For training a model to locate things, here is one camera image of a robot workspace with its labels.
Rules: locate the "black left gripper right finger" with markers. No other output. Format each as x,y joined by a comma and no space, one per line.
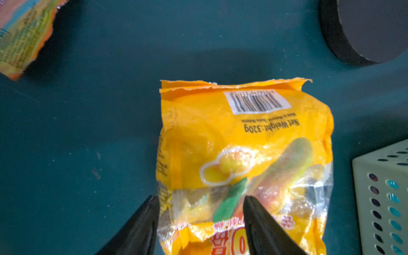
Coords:
265,236

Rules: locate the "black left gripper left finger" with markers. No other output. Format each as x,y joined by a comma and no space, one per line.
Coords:
138,235

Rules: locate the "yellow Cocoaland gummy bag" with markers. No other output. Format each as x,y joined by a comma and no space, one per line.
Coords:
221,143

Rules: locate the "pale green plastic basket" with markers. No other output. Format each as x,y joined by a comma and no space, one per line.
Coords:
381,186

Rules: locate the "Fox's Fruits bag corner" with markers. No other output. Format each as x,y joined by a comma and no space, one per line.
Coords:
25,27

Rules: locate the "dark oval stand base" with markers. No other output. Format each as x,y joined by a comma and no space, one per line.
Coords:
364,33

